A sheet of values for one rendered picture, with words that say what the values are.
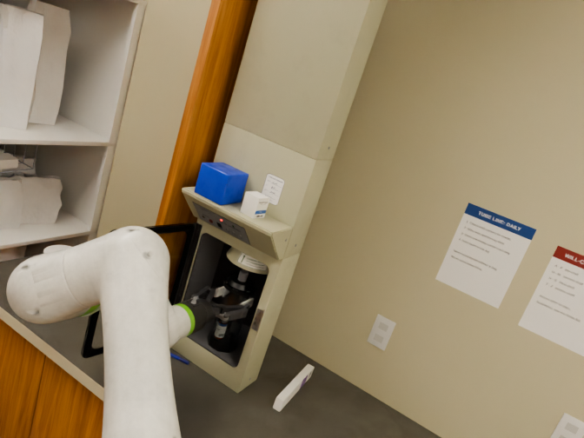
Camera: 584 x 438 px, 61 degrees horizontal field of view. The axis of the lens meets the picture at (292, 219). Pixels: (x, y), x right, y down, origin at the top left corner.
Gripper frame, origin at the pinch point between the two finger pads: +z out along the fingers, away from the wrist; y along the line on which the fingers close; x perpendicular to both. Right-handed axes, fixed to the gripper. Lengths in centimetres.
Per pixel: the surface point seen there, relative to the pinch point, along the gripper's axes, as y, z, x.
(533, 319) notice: -81, 36, -24
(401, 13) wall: -7, 36, -99
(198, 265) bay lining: 14.3, -4.0, -5.2
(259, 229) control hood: -10.0, -17.7, -30.5
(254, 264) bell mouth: -4.3, -3.2, -14.4
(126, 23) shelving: 110, 36, -68
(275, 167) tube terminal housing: -3.1, -6.4, -45.3
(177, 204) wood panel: 22.9, -11.1, -23.4
